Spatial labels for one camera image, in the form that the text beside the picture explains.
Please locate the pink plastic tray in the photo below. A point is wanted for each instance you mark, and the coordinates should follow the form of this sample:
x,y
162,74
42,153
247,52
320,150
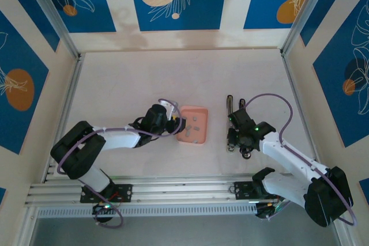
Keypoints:
x,y
201,113

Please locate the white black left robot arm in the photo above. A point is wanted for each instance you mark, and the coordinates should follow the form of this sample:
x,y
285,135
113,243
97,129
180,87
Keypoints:
x,y
121,139

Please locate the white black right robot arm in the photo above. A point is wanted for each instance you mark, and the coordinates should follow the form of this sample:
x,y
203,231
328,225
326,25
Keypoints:
x,y
288,153

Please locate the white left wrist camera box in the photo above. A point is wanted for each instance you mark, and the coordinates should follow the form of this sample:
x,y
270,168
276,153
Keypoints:
x,y
170,105

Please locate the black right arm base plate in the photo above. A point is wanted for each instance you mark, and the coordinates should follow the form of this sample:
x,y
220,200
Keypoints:
x,y
242,191

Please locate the aluminium side rail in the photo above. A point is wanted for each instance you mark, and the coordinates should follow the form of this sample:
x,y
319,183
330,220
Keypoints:
x,y
293,84
64,113

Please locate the aluminium front rail frame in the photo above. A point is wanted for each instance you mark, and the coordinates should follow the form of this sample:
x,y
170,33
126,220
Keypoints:
x,y
187,188

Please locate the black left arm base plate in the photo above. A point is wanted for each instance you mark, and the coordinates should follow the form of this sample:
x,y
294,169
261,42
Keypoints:
x,y
127,192

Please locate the aluminium frame post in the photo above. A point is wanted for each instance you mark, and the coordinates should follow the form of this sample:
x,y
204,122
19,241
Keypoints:
x,y
305,12
53,12

